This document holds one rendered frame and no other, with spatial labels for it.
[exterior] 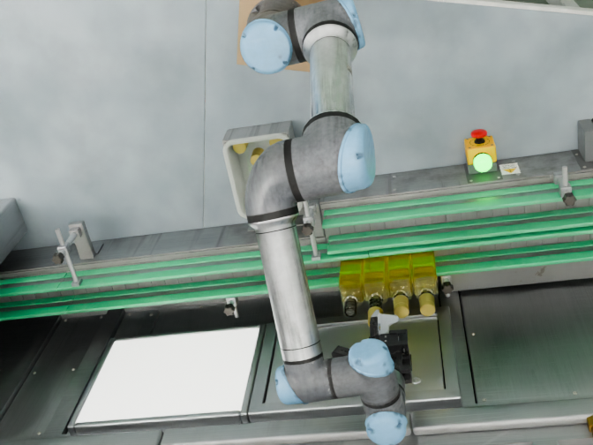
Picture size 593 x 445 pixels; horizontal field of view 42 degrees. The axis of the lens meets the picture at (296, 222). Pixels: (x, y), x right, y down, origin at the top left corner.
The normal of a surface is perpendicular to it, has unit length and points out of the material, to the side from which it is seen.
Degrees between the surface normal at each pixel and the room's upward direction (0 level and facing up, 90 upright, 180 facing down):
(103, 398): 90
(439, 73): 0
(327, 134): 71
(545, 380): 91
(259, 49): 9
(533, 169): 90
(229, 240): 90
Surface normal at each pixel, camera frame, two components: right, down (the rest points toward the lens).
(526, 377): -0.18, -0.87
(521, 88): -0.09, 0.48
